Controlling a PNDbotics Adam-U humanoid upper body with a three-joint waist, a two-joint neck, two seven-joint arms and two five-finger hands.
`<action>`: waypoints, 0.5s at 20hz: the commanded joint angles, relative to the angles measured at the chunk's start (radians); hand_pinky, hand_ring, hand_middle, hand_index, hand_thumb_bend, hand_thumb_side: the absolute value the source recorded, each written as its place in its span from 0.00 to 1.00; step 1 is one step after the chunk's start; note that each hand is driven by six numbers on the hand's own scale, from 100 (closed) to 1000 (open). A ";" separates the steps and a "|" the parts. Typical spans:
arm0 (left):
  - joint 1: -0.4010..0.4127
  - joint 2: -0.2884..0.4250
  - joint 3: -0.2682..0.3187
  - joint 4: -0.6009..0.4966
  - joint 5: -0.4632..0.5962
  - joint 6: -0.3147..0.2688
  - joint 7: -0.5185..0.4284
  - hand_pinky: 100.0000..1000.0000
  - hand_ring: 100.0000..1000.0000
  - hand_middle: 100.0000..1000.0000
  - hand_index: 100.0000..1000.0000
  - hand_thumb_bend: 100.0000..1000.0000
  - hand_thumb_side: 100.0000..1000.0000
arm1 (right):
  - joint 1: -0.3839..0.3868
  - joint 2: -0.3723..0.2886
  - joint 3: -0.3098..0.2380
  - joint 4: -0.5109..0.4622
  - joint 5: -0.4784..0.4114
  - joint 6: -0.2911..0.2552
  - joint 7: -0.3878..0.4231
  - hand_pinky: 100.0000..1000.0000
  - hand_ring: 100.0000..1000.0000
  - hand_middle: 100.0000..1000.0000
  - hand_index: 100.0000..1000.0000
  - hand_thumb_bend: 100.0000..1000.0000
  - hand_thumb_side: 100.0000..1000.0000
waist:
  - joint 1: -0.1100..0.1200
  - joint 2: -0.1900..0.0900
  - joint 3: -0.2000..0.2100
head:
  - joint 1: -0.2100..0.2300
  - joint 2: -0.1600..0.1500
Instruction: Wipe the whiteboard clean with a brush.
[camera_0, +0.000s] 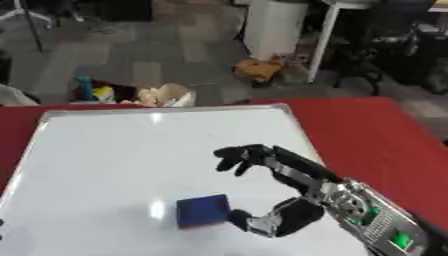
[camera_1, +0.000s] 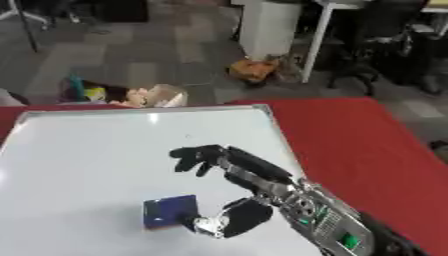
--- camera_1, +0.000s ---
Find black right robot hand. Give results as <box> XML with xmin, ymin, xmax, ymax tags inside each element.
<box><xmin>168</xmin><ymin>144</ymin><xmax>301</xmax><ymax>239</ymax></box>

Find blue whiteboard eraser brush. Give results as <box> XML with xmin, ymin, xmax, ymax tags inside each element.
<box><xmin>141</xmin><ymin>194</ymin><xmax>202</xmax><ymax>231</ymax></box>

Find orange bag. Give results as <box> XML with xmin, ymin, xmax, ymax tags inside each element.
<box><xmin>225</xmin><ymin>57</ymin><xmax>282</xmax><ymax>85</ymax></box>

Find white cabinet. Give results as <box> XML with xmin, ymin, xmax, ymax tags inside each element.
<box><xmin>231</xmin><ymin>0</ymin><xmax>305</xmax><ymax>62</ymax></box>

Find white table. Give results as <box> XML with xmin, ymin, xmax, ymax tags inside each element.
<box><xmin>299</xmin><ymin>0</ymin><xmax>448</xmax><ymax>84</ymax></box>

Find bag of colourful items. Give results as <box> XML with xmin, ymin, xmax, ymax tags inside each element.
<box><xmin>56</xmin><ymin>73</ymin><xmax>191</xmax><ymax>109</ymax></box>

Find black office chair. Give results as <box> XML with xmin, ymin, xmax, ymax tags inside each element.
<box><xmin>325</xmin><ymin>0</ymin><xmax>448</xmax><ymax>98</ymax></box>

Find black tripod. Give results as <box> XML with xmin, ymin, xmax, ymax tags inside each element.
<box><xmin>0</xmin><ymin>0</ymin><xmax>55</xmax><ymax>54</ymax></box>

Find white whiteboard with silver frame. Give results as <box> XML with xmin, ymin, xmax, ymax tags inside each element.
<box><xmin>0</xmin><ymin>103</ymin><xmax>324</xmax><ymax>256</ymax></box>

